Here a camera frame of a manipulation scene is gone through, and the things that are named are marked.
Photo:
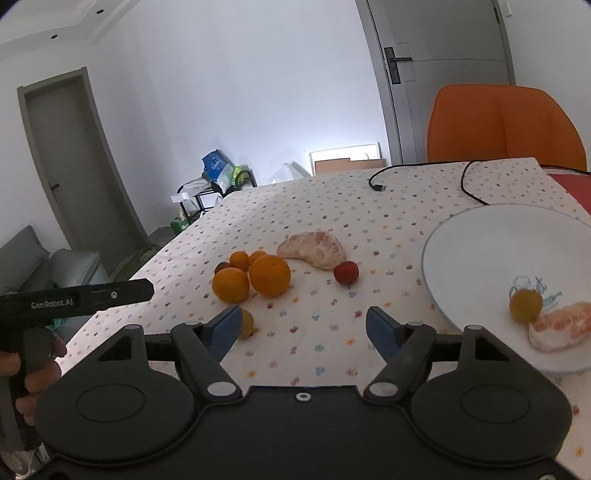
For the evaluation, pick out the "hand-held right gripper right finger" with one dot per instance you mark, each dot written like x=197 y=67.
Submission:
x=381 y=325

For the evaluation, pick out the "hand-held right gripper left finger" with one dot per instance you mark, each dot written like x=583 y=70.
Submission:
x=227 y=325

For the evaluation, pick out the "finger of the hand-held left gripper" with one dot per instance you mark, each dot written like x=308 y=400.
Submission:
x=129 y=290

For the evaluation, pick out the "small yellow citrus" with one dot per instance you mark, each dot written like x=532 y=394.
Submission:
x=247 y=324

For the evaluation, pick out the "medium orange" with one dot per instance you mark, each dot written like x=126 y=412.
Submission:
x=230 y=286

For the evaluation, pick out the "dark plum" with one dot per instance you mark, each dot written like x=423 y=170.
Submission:
x=221 y=268

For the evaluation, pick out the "red plum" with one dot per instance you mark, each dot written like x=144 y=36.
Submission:
x=346 y=273

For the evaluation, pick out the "small mandarin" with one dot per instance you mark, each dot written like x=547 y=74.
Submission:
x=239 y=261
x=256 y=256

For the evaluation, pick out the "large orange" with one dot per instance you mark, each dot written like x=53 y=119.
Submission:
x=270 y=275

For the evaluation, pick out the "peeled pomelo segment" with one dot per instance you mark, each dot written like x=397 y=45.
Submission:
x=561 y=328
x=314 y=249

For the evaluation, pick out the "white plate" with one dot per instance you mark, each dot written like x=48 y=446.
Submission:
x=471 y=258

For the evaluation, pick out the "person's left hand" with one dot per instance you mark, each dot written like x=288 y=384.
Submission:
x=44 y=353

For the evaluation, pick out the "grey sofa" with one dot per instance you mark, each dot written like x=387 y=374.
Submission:
x=32 y=267

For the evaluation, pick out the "green box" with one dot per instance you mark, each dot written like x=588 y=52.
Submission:
x=181 y=225

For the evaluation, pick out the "floral tablecloth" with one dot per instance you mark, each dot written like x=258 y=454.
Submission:
x=369 y=221

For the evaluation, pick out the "black metal rack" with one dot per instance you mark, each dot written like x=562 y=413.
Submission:
x=203 y=203

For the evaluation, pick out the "grey-brown interior door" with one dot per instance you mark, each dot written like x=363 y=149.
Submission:
x=69 y=161

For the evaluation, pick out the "yellow-green citrus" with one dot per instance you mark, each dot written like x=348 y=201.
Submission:
x=525 y=304

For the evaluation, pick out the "blue plastic bag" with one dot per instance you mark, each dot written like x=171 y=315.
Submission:
x=214 y=165

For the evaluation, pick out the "green packet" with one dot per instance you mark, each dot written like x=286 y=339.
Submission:
x=240 y=174

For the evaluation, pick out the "clear plastic bag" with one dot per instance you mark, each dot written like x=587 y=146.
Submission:
x=288 y=174

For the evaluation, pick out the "cardboard sheet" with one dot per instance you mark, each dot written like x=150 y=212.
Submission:
x=346 y=166

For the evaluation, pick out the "white framed board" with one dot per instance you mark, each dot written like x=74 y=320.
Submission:
x=344 y=150

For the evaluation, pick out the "orange chair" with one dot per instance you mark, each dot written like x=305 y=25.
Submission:
x=503 y=124

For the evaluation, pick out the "red mat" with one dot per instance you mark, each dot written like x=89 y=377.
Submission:
x=575 y=191

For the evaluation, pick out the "grey door with lock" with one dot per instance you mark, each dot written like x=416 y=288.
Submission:
x=452 y=27

